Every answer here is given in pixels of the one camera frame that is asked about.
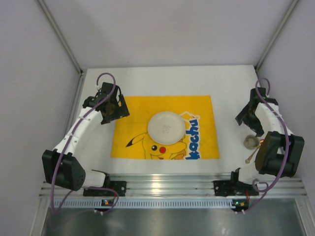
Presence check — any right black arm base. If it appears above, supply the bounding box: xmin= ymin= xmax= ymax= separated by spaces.
xmin=213 ymin=180 xmax=259 ymax=197

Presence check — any yellow Pikachu placemat cloth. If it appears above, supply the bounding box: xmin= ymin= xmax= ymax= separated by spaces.
xmin=111 ymin=95 xmax=220 ymax=160

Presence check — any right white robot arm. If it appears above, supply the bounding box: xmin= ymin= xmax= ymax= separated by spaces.
xmin=231 ymin=88 xmax=305 ymax=187

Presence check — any right aluminium frame post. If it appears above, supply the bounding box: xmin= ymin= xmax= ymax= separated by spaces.
xmin=254 ymin=0 xmax=301 ymax=74

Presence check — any small grey metal cup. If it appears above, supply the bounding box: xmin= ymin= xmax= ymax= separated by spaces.
xmin=243 ymin=135 xmax=260 ymax=150

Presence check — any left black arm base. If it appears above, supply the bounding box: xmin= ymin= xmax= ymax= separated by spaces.
xmin=83 ymin=180 xmax=126 ymax=197

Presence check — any left aluminium frame post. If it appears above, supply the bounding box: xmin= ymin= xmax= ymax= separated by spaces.
xmin=35 ymin=0 xmax=83 ymax=75

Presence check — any cream round plate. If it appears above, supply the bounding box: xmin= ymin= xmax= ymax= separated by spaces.
xmin=147 ymin=111 xmax=186 ymax=145

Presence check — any aluminium frame post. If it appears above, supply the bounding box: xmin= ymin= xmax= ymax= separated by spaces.
xmin=254 ymin=0 xmax=301 ymax=74
xmin=35 ymin=0 xmax=83 ymax=75

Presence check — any aluminium mounting rail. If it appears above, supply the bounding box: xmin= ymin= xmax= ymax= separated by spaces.
xmin=40 ymin=173 xmax=307 ymax=197

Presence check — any gold spoon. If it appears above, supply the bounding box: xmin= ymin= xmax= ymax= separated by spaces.
xmin=245 ymin=139 xmax=264 ymax=164

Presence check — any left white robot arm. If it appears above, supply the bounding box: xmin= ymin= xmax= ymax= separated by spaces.
xmin=42 ymin=82 xmax=129 ymax=191

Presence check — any slotted cable duct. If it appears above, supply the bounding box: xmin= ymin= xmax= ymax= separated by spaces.
xmin=53 ymin=198 xmax=249 ymax=209

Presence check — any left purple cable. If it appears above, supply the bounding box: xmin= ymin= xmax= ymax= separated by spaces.
xmin=50 ymin=73 xmax=120 ymax=214

